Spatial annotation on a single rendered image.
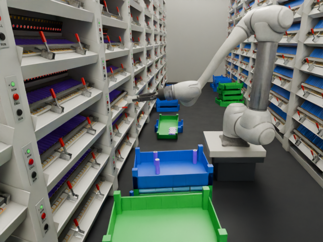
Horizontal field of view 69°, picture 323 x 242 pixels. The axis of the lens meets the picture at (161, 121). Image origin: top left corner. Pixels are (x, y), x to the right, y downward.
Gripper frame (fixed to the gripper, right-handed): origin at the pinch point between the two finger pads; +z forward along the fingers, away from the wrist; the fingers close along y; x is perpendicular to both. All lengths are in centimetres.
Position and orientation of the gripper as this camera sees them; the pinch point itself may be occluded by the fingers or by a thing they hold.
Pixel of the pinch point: (132, 99)
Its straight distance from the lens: 145.5
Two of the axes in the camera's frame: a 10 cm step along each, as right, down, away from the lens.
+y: -1.1, 3.2, -9.4
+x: 1.9, 9.4, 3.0
